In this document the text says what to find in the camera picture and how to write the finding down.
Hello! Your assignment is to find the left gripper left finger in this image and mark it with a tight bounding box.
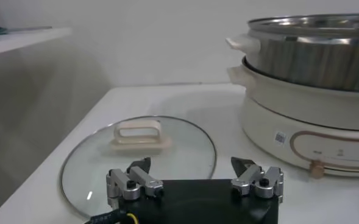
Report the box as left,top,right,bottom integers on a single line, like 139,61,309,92
105,156,165,202

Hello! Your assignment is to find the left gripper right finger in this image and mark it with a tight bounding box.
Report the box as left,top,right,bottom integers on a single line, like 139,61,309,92
230,156,285,204

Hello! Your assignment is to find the stainless steel steamer basket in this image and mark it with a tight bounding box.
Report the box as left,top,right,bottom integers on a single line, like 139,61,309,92
226,12,359,94

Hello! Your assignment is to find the white side table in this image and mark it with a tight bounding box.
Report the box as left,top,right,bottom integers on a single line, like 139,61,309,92
0,26,73,57

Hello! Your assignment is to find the glass pot lid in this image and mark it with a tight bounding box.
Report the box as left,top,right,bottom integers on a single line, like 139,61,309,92
59,115,218,219

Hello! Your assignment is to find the cream electric cooker base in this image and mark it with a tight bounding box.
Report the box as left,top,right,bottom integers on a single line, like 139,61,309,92
227,56,359,180

